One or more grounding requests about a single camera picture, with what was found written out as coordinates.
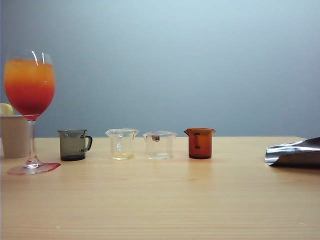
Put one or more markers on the amber glass measuring cup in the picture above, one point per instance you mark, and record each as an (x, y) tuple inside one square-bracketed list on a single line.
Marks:
[(203, 145)]

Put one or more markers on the clear cup with yellow residue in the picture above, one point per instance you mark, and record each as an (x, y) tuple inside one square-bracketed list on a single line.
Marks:
[(122, 145)]

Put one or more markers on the smoky grey measuring cup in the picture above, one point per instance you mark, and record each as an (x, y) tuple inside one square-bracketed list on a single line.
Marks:
[(72, 147)]

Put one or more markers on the brown paper cup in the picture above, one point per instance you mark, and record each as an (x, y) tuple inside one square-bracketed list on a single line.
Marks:
[(15, 137)]

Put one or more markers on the red spilled liquid puddle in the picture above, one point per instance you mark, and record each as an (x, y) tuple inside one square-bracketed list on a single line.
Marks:
[(53, 165)]

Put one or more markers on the wine glass with orange drink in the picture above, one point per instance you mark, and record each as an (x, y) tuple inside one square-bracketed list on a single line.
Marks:
[(30, 90)]

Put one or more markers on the shiny silver foil sheet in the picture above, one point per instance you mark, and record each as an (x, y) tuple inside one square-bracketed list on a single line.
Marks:
[(295, 152)]

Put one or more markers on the lemon slice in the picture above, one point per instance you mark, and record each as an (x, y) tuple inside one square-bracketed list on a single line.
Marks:
[(5, 109)]

